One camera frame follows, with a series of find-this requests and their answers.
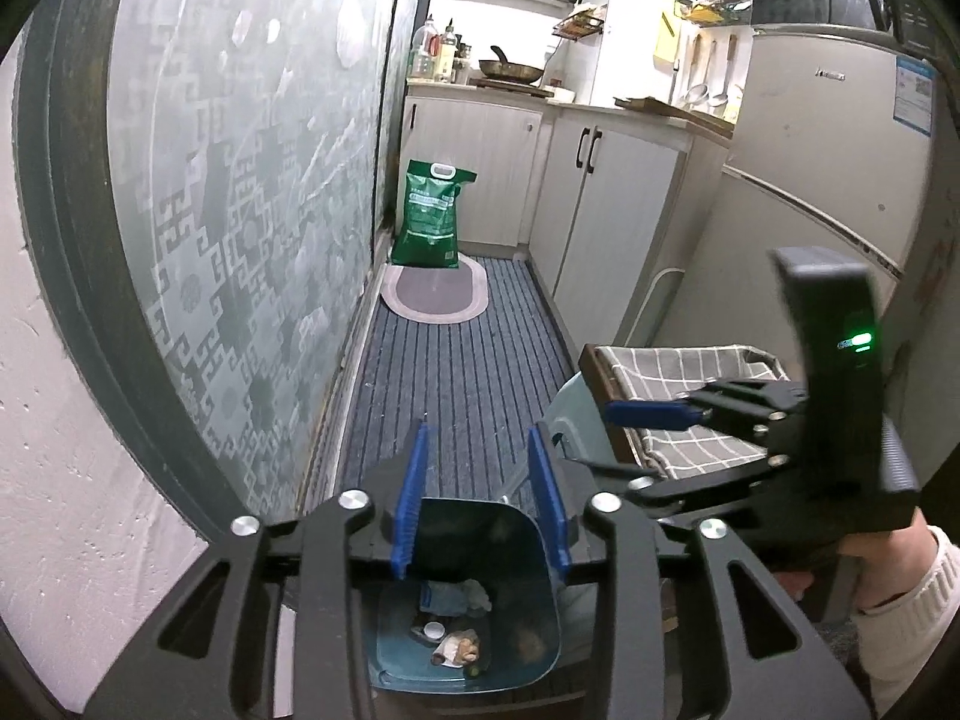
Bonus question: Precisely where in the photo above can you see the blue tissue pack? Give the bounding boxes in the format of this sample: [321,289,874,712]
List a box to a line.
[418,582,467,617]

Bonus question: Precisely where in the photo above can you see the white tissue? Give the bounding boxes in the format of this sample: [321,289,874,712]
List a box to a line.
[460,578,493,616]

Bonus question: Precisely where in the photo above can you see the small white plastic lid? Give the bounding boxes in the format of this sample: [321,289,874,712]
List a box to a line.
[421,621,446,642]

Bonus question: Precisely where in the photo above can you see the teal trash bin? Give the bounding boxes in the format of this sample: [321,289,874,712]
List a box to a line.
[363,497,562,695]

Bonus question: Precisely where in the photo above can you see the white kitchen cabinet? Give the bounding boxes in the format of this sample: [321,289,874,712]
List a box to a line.
[400,82,732,351]

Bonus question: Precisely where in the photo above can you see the person's right hand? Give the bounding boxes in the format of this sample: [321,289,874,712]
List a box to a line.
[771,523,944,616]

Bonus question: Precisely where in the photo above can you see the grey checked tablecloth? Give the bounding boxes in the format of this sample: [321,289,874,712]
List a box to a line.
[579,344,788,481]

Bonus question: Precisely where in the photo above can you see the white knit right sleeve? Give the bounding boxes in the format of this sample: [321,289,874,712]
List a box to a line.
[854,527,958,717]

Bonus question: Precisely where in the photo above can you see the blue striped floor runner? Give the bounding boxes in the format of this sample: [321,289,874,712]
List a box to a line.
[338,257,573,499]

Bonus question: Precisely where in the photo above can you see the oval purple floor mat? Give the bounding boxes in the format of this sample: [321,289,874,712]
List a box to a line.
[381,255,490,325]

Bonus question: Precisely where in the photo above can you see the green rice bag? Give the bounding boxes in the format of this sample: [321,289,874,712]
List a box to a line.
[391,160,477,268]

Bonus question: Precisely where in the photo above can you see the silver refrigerator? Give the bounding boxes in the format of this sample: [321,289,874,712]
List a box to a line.
[656,25,942,366]

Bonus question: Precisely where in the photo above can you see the wooden cutting board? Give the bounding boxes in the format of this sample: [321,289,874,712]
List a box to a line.
[615,96,734,130]

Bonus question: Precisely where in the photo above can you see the frying pan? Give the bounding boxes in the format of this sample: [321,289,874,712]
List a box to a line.
[478,46,544,85]

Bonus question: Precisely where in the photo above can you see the bottles on counter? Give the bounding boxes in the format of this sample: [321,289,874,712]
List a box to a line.
[407,16,472,85]

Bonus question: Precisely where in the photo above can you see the frosted patterned sliding door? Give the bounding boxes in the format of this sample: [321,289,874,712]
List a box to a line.
[14,0,418,535]

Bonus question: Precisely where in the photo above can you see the wall spice rack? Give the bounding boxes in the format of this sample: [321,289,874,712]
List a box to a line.
[551,5,607,41]

